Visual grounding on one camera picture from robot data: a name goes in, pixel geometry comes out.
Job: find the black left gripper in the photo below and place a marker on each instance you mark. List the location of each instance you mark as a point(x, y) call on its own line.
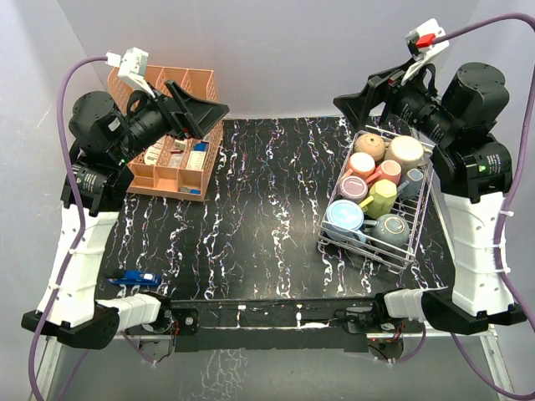
point(206, 114)

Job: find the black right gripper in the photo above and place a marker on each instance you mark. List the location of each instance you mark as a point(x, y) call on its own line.
point(357, 106)

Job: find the tan glazed round mug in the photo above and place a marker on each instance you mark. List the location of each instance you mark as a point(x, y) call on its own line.
point(372, 145)

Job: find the light pink mug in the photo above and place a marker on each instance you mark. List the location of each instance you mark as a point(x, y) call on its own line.
point(360, 164)

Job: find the green-inside mushroom pattern mug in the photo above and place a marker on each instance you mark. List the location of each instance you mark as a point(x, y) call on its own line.
point(408, 152)

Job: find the pink mug white inside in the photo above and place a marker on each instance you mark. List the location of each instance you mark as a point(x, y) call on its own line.
point(387, 170)

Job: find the purple ceramic mug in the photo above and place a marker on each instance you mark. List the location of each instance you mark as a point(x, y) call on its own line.
point(352, 188)

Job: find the yellow-green ceramic mug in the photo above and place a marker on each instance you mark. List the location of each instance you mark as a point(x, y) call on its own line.
point(380, 199)

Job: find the small white cup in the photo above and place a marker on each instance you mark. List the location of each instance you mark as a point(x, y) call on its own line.
point(410, 184)

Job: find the light blue ceramic mug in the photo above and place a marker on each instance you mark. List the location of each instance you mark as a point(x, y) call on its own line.
point(343, 222)

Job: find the dark grey round mug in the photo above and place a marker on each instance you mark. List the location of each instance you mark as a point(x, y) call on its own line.
point(389, 230)

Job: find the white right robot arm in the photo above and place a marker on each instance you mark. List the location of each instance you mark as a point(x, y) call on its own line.
point(475, 174)

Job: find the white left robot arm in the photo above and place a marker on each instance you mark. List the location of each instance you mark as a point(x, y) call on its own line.
point(98, 177)

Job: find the blue white small box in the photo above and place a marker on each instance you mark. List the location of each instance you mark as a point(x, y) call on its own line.
point(202, 146)

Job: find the white red medicine box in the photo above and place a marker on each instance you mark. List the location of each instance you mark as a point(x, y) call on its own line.
point(179, 146)

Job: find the white printed flat box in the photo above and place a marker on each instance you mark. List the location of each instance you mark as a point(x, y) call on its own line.
point(196, 160)

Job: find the pink plastic file organizer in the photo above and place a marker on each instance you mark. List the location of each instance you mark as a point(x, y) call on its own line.
point(169, 174)

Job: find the white labelled box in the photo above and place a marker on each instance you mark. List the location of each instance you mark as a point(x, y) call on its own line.
point(153, 152)

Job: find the blue capped small bottle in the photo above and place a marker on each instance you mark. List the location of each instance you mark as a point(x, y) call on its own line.
point(191, 191)

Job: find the blue stapler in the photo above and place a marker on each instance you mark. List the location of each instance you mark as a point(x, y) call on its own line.
point(133, 278)

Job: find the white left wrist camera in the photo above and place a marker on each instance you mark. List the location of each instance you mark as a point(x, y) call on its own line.
point(131, 69)

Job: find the white wire dish rack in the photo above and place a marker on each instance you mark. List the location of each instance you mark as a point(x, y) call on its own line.
point(395, 260)

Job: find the black front mounting rail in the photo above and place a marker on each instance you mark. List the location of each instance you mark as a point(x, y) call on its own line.
point(343, 323)

